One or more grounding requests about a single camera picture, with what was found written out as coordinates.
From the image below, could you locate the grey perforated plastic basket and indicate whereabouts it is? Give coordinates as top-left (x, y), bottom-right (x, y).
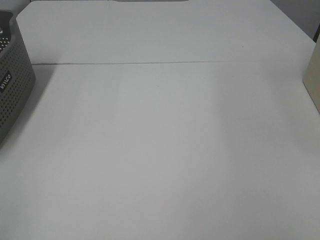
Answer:
top-left (0, 9), bottom-right (36, 142)

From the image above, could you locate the beige box at right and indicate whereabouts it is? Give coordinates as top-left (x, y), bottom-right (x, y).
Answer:
top-left (303, 38), bottom-right (320, 112)

